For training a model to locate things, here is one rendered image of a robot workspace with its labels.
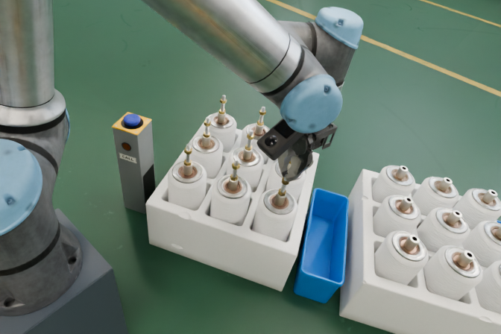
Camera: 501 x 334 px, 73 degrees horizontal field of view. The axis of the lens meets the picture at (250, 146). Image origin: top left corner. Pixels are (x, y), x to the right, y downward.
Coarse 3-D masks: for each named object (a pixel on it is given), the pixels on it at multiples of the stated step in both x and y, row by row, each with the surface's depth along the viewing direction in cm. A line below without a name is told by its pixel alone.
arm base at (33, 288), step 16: (64, 240) 53; (48, 256) 49; (64, 256) 52; (80, 256) 56; (0, 272) 45; (16, 272) 46; (32, 272) 48; (48, 272) 50; (64, 272) 52; (0, 288) 47; (16, 288) 47; (32, 288) 49; (48, 288) 50; (64, 288) 53; (0, 304) 48; (16, 304) 49; (32, 304) 50; (48, 304) 52
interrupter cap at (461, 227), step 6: (438, 210) 85; (444, 210) 86; (450, 210) 86; (438, 216) 84; (444, 216) 85; (438, 222) 83; (444, 222) 83; (462, 222) 84; (450, 228) 82; (456, 228) 82; (462, 228) 82
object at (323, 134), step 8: (328, 128) 66; (336, 128) 67; (304, 136) 64; (312, 136) 65; (320, 136) 65; (296, 144) 66; (304, 144) 64; (312, 144) 65; (320, 144) 69; (328, 144) 69; (296, 152) 67; (304, 152) 65
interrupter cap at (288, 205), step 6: (270, 192) 82; (276, 192) 82; (264, 198) 80; (270, 198) 80; (288, 198) 81; (270, 204) 79; (276, 204) 80; (288, 204) 80; (270, 210) 78; (276, 210) 78; (282, 210) 78; (288, 210) 78
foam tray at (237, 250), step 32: (224, 160) 101; (160, 192) 86; (256, 192) 91; (160, 224) 87; (192, 224) 83; (224, 224) 82; (192, 256) 92; (224, 256) 87; (256, 256) 83; (288, 256) 79
